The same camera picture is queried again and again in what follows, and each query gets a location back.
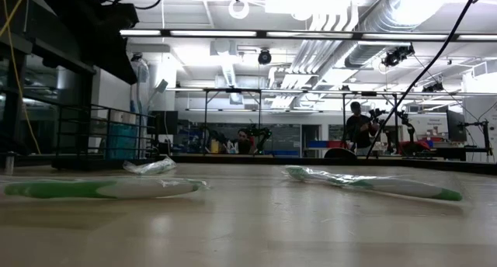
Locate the silver metal post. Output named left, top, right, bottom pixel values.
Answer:
left=3, top=150, right=19, bottom=176

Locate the green toothbrush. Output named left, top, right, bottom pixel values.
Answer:
left=284, top=165, right=464, bottom=202
left=0, top=175, right=209, bottom=201

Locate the small crumpled plastic wrapper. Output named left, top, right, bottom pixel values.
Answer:
left=122, top=155, right=178, bottom=176

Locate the long ceiling light strip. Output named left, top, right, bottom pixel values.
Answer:
left=119, top=28, right=497, bottom=42

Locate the white ring light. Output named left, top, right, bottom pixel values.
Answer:
left=228, top=0, right=251, bottom=20

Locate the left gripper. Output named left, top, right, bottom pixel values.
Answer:
left=57, top=0, right=140, bottom=85

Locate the black workstation frame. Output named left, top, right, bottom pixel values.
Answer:
left=341, top=90, right=400, bottom=155
left=203, top=87, right=263, bottom=155

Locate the black monitor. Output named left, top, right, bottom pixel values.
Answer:
left=445, top=109, right=467, bottom=143

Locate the yellow hanging cable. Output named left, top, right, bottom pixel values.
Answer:
left=0, top=0, right=42, bottom=155

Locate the black box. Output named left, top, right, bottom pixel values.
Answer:
left=149, top=110, right=179, bottom=136

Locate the black wire basket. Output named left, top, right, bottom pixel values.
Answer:
left=52, top=102, right=159, bottom=171

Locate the black aluminium table frame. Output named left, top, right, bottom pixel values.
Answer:
left=155, top=152, right=497, bottom=176

